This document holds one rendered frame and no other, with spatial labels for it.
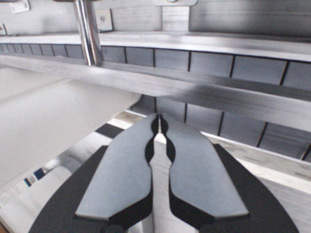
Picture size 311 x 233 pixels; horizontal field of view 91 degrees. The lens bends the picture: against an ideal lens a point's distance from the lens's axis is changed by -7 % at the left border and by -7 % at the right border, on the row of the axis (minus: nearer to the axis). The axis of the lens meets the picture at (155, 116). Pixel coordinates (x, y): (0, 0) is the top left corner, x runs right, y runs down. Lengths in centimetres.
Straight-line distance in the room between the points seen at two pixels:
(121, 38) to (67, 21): 17
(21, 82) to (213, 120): 23
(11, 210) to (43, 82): 29
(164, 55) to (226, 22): 7
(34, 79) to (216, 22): 23
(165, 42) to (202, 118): 9
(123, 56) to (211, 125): 13
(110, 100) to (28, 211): 34
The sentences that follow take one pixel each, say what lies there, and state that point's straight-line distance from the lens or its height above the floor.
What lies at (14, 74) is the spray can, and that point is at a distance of 25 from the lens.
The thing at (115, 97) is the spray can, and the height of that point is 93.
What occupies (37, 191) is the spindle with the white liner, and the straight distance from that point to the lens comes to 46.
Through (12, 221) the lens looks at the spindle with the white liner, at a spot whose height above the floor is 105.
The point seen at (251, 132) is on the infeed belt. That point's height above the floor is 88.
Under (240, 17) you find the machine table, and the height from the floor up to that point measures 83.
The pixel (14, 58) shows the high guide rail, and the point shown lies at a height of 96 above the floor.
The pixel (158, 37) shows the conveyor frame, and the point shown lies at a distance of 18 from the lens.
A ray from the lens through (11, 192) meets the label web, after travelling 68.
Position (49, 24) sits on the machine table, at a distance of 41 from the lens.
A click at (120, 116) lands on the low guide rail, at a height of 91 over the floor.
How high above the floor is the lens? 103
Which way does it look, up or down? 47 degrees down
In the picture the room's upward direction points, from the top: 132 degrees counter-clockwise
